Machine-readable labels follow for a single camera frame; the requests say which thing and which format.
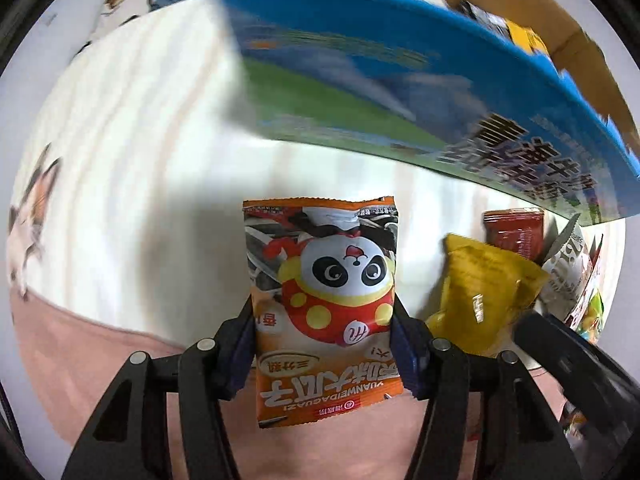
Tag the white printed snack packet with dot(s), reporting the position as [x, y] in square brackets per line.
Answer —
[565, 265]

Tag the striped cat print blanket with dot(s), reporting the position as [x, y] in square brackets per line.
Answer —
[150, 160]

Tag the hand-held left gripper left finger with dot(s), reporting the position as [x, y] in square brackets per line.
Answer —
[241, 355]

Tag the blue printed cardboard box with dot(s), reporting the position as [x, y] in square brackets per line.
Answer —
[350, 60]

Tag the white bear print pillow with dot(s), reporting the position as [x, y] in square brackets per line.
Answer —
[122, 0]

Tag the green and yellow snack packet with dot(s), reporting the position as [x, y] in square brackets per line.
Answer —
[592, 310]

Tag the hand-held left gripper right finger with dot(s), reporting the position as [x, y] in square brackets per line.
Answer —
[405, 360]

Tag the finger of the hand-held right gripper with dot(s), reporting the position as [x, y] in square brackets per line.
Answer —
[575, 360]

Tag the red-brown snack packet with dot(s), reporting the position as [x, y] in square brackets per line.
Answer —
[515, 235]

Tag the orange panda snack packet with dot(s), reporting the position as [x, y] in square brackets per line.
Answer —
[325, 270]

